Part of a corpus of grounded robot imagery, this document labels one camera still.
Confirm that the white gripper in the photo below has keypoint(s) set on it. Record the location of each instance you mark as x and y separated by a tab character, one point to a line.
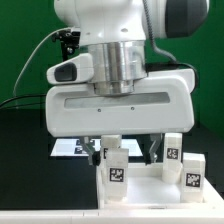
91	98

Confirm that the white square table top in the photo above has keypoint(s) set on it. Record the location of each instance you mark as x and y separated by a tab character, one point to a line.
147	190

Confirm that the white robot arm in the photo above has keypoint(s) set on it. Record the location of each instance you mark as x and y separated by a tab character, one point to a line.
116	30

